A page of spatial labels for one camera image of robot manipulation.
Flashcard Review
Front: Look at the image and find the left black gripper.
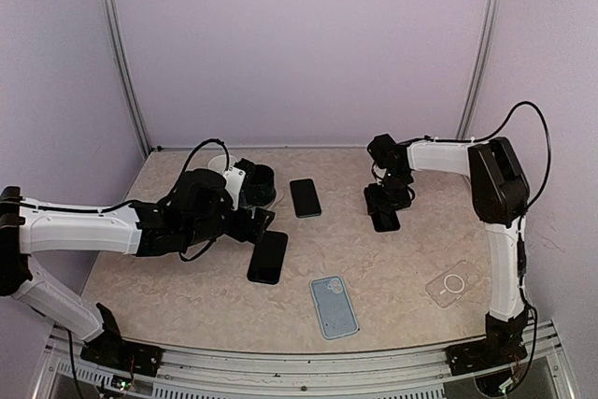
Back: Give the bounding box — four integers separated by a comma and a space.
184, 203, 275, 247

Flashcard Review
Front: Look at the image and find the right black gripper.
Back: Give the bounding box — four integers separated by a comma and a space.
364, 170, 411, 214

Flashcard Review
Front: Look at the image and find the black phone pink edge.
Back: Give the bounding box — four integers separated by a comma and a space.
249, 235, 287, 282

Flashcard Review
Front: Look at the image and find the black phone case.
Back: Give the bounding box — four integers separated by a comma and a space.
246, 230, 290, 286

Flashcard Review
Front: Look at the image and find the light blue phone case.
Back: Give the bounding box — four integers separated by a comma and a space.
309, 276, 360, 340

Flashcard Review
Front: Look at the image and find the clear magsafe phone case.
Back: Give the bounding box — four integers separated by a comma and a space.
425, 260, 481, 309

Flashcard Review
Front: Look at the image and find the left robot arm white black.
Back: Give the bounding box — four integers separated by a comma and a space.
1, 168, 275, 366

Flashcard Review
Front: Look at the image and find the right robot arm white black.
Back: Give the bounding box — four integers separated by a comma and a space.
363, 134, 531, 365

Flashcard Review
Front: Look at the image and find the dark green ceramic mug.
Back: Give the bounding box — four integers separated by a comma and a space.
243, 164, 277, 207

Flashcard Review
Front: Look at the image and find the white grey ringed plate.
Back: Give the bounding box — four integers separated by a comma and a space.
239, 190, 284, 209

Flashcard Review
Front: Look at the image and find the light blue ceramic mug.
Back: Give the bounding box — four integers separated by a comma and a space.
207, 154, 237, 174

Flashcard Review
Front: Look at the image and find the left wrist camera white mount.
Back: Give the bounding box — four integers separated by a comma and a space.
222, 165, 247, 210

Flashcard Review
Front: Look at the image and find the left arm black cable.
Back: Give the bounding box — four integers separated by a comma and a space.
179, 137, 233, 185

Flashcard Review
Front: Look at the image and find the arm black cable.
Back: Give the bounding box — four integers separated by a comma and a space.
179, 137, 233, 185
485, 100, 552, 213

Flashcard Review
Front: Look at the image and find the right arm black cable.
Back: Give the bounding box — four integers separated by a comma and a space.
485, 100, 552, 213

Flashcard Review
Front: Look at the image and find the right aluminium frame post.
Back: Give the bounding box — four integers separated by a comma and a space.
456, 0, 501, 140

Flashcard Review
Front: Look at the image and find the aluminium frame post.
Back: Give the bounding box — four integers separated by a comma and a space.
456, 0, 501, 140
102, 0, 151, 158

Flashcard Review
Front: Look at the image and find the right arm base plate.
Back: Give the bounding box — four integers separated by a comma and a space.
445, 339, 527, 377

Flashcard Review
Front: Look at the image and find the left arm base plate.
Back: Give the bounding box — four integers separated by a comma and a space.
80, 340, 164, 378

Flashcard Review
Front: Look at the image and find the front aluminium rail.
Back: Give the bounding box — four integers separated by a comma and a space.
27, 323, 579, 398

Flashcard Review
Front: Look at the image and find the left aluminium frame post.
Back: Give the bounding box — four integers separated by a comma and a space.
102, 0, 151, 158

